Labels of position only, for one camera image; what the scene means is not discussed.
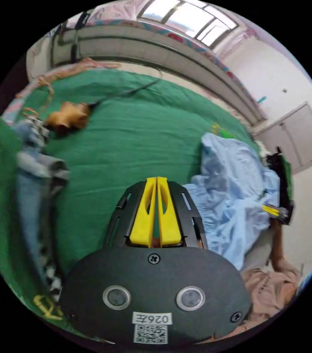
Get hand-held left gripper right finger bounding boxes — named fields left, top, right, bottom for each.
left=157, top=176, right=182, bottom=246

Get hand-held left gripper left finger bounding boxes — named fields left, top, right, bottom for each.
left=129, top=177, right=157, bottom=247

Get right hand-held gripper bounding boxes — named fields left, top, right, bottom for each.
left=260, top=147, right=295, bottom=225

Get light blue pants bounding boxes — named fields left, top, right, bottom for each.
left=183, top=132, right=281, bottom=271

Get person's right forearm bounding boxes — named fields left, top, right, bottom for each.
left=271, top=241, right=289, bottom=274

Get person's right hand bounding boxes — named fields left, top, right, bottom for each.
left=269, top=219, right=284, bottom=243

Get white cupboard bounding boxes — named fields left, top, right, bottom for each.
left=255, top=101, right=312, bottom=175

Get person's body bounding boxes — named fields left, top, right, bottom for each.
left=240, top=259, right=305, bottom=331

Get bed with green quilt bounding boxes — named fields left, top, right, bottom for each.
left=0, top=68, right=267, bottom=336

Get pile of clothes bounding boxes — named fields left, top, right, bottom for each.
left=12, top=115, right=71, bottom=303

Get orange garment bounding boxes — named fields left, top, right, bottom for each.
left=46, top=101, right=91, bottom=136

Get grey bunk bed with colourful sheet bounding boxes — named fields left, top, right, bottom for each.
left=50, top=16, right=268, bottom=126

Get window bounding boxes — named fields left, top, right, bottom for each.
left=138, top=0, right=241, bottom=49

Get black strap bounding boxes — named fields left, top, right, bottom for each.
left=89, top=79, right=161, bottom=108

